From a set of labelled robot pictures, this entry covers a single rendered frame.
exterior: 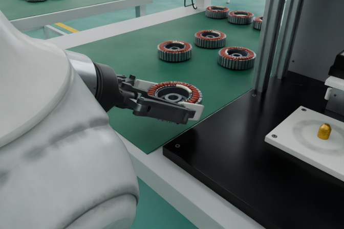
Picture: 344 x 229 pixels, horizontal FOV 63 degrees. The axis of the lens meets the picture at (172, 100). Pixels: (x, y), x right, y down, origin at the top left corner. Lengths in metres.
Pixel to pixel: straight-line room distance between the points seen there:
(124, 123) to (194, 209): 0.25
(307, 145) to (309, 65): 0.32
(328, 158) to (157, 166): 0.29
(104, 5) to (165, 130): 1.21
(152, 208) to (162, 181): 0.90
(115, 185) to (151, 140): 0.40
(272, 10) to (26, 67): 0.55
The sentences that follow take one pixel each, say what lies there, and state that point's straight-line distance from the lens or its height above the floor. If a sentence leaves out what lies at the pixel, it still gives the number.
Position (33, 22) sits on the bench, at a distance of 1.55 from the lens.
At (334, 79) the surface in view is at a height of 0.88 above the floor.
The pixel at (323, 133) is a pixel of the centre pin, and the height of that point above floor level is 0.79.
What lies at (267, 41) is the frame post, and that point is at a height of 0.90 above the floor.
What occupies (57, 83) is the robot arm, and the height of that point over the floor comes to 1.04.
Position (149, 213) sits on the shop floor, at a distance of 1.39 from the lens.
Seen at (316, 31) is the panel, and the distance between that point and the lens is 0.80.
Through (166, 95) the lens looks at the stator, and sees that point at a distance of 0.55.
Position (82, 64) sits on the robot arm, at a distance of 0.37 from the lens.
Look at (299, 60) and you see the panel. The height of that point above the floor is 0.81.
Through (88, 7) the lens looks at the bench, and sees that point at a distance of 1.66.
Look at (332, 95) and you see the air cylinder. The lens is 0.69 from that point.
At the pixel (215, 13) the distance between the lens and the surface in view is 1.37.
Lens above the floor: 1.11
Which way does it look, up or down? 31 degrees down
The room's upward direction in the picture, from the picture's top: straight up
